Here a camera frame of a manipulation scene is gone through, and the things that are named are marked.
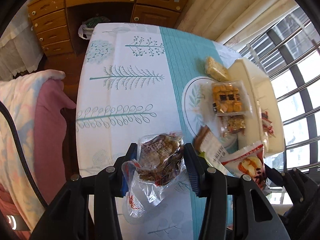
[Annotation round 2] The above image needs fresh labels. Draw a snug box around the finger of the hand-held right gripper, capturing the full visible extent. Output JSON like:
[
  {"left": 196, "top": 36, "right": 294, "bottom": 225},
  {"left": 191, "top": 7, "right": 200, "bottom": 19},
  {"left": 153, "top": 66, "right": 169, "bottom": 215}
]
[{"left": 264, "top": 165, "right": 312, "bottom": 204}]

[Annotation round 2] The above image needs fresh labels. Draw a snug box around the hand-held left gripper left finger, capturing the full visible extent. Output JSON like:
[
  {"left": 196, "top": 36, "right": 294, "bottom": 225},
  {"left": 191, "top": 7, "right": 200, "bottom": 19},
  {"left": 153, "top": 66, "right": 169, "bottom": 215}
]
[{"left": 30, "top": 142, "right": 139, "bottom": 240}]

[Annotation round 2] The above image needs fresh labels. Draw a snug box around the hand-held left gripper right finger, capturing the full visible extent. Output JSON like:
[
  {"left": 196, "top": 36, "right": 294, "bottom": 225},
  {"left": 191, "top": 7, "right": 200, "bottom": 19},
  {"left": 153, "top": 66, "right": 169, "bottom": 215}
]
[{"left": 184, "top": 143, "right": 284, "bottom": 240}]

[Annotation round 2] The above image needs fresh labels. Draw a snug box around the orange white oat packet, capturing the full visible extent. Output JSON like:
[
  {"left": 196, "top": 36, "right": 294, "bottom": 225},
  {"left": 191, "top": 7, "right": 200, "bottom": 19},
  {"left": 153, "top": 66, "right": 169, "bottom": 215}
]
[{"left": 194, "top": 124, "right": 230, "bottom": 167}]

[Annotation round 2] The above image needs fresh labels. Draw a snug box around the brown date snack packet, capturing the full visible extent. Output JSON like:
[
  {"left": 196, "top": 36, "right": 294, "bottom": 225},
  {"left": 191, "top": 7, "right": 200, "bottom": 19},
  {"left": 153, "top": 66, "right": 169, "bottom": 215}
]
[{"left": 122, "top": 131, "right": 186, "bottom": 219}]

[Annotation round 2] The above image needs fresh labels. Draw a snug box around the white red rice cracker packet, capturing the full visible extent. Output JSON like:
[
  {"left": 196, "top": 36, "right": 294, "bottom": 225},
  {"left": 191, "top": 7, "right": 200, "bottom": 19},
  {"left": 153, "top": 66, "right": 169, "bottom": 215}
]
[{"left": 220, "top": 141, "right": 272, "bottom": 195}]

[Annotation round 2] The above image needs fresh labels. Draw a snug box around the date walnut snack packet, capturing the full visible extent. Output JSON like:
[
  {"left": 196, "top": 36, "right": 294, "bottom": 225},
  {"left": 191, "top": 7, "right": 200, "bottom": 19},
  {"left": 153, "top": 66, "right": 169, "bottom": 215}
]
[{"left": 220, "top": 114, "right": 247, "bottom": 139}]

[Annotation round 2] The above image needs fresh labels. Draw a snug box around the red white snack packet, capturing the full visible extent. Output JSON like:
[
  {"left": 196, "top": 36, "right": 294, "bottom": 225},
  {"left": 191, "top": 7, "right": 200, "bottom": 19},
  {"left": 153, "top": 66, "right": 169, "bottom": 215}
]
[{"left": 260, "top": 110, "right": 277, "bottom": 153}]

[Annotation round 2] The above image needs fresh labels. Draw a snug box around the clear orange cracker packet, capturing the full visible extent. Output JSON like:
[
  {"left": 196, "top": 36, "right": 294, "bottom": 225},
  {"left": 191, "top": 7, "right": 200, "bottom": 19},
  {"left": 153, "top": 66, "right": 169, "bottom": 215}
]
[{"left": 211, "top": 80, "right": 253, "bottom": 117}]

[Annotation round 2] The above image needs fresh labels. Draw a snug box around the white plastic bin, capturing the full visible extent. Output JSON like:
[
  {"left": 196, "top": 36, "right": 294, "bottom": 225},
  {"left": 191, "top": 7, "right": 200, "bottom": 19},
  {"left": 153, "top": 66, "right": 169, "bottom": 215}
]
[{"left": 228, "top": 58, "right": 286, "bottom": 158}]

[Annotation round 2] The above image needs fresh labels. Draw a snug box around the pink blanket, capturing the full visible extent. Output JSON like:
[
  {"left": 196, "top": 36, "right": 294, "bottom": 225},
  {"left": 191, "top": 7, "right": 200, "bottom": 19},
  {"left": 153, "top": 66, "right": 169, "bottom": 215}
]
[{"left": 0, "top": 79, "right": 78, "bottom": 240}]

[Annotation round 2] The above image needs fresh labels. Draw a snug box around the yellow crispy noodle packet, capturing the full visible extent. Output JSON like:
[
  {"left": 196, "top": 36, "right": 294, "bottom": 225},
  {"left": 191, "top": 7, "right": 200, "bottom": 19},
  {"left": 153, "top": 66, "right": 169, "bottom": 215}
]
[{"left": 204, "top": 56, "right": 231, "bottom": 82}]

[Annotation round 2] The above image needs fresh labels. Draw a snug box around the printed teal white tablecloth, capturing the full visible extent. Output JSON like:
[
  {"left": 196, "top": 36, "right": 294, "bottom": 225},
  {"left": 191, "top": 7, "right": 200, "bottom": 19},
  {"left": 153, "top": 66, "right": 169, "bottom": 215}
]
[{"left": 75, "top": 22, "right": 275, "bottom": 240}]

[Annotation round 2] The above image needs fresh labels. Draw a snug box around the pastel floral blanket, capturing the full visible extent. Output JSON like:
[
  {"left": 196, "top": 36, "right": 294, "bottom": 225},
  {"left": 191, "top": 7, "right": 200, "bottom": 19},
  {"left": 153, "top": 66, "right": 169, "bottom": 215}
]
[{"left": 0, "top": 69, "right": 67, "bottom": 230}]

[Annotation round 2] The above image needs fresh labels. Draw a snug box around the window with metal bars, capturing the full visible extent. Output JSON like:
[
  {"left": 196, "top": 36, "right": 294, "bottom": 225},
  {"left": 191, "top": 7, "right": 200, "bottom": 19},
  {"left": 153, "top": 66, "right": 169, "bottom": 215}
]
[{"left": 240, "top": 5, "right": 320, "bottom": 205}]

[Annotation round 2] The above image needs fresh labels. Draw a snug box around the white plastic bag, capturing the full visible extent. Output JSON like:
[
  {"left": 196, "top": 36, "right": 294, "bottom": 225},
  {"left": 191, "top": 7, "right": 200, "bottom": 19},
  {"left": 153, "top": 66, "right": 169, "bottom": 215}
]
[{"left": 78, "top": 17, "right": 111, "bottom": 40}]

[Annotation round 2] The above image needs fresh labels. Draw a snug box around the white lace furniture cover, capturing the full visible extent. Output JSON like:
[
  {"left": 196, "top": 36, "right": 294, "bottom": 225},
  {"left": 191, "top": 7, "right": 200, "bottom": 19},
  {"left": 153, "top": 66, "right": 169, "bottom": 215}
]
[{"left": 0, "top": 12, "right": 45, "bottom": 80}]

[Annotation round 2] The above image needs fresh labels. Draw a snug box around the black braided cable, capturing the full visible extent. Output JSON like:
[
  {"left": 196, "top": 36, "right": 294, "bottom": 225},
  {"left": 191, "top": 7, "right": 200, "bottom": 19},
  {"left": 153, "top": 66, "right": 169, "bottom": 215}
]
[{"left": 0, "top": 101, "right": 48, "bottom": 208}]

